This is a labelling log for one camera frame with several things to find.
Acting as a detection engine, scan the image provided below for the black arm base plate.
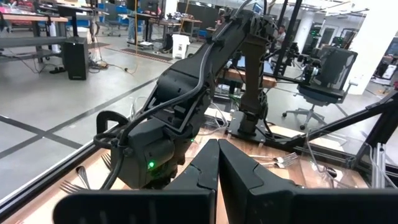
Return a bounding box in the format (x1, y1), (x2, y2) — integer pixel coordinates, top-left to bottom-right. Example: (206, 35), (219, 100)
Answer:
(226, 110), (280, 144)

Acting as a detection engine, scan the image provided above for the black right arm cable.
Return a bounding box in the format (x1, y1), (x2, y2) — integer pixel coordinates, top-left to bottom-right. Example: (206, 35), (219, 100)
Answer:
(92, 18), (224, 191)

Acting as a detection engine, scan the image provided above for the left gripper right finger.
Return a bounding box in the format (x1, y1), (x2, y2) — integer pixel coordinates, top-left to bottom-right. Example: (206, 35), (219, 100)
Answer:
(218, 138), (398, 224)

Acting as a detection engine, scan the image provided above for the black computer tower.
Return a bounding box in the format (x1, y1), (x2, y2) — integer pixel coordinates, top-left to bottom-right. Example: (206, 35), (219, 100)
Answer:
(63, 37), (90, 81)

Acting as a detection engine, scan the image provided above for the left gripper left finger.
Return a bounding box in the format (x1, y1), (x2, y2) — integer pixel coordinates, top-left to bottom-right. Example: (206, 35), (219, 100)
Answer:
(52, 138), (220, 224)

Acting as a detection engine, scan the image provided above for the silver aluminium bracket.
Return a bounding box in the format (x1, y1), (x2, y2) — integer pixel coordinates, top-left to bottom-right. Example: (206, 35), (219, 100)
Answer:
(371, 142), (387, 189)

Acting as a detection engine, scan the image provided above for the black aluminium table frame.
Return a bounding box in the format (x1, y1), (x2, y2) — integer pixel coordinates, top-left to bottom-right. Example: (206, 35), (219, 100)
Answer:
(0, 0), (398, 223)

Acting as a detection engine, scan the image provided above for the white trash bin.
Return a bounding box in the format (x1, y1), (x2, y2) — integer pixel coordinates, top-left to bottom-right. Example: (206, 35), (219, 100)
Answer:
(172, 33), (190, 60)

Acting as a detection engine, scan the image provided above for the grey office chair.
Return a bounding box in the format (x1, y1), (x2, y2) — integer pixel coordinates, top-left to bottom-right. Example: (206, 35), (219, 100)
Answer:
(282, 46), (359, 131)

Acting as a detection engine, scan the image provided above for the silver fork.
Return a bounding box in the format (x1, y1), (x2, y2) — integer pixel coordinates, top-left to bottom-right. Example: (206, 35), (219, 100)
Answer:
(261, 151), (299, 164)
(248, 157), (298, 169)

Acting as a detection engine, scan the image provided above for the black C clamp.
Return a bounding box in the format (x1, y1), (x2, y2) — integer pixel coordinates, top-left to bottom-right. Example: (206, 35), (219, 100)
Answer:
(95, 110), (130, 135)

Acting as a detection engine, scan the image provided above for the wooden desk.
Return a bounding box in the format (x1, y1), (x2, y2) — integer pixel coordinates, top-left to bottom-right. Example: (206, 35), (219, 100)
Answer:
(0, 12), (68, 63)

